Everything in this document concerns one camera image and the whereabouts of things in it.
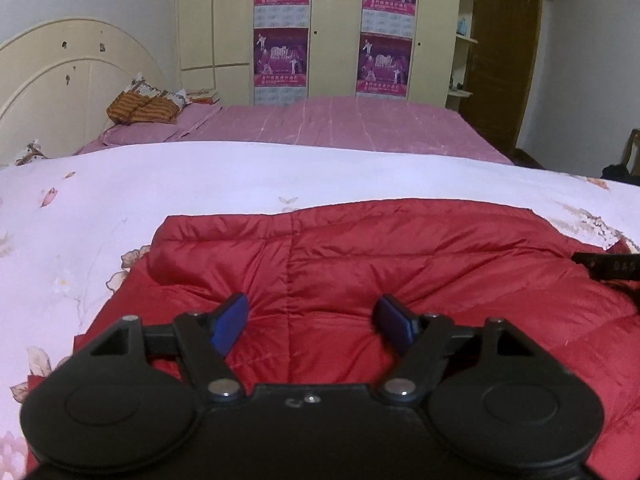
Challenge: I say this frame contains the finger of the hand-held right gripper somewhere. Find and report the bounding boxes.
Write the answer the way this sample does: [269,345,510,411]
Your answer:
[571,251,640,282]

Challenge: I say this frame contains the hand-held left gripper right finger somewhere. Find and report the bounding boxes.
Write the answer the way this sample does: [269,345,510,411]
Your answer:
[372,294,557,403]

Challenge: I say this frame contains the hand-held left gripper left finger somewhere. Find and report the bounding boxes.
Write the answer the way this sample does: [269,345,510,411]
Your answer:
[80,292,249,405]

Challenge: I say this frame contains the red down jacket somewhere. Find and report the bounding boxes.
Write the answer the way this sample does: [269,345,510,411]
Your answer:
[27,199,640,480]

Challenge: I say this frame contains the black bag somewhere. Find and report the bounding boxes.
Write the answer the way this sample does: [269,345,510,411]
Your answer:
[600,163,640,184]

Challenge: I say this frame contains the wooden chair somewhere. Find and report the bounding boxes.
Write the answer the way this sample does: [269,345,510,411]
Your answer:
[622,129,640,171]

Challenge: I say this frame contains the bed with floral sheet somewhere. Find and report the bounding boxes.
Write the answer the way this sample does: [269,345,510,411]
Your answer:
[0,141,640,480]

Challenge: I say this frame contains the bed with pink sheet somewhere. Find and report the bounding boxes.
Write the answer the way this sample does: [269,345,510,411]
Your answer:
[75,96,516,166]

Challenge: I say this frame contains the stack of books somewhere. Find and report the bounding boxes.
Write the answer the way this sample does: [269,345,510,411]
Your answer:
[185,88,221,106]

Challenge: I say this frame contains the brown wooden door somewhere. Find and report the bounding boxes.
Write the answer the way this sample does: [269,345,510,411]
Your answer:
[465,0,544,154]

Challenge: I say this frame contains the orange striped cloth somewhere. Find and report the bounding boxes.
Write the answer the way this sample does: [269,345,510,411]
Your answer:
[107,91,183,125]

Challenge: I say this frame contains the floral pillow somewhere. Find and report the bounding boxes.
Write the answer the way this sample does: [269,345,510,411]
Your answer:
[15,141,52,166]
[131,77,189,109]

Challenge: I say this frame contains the cream open shelf unit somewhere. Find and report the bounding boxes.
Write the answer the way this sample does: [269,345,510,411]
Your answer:
[445,0,484,111]

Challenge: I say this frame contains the cream rounded headboard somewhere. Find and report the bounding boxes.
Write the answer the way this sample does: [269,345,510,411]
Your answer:
[0,19,168,166]

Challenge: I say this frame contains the cream wardrobe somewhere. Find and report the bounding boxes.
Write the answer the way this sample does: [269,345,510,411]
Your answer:
[175,0,466,108]

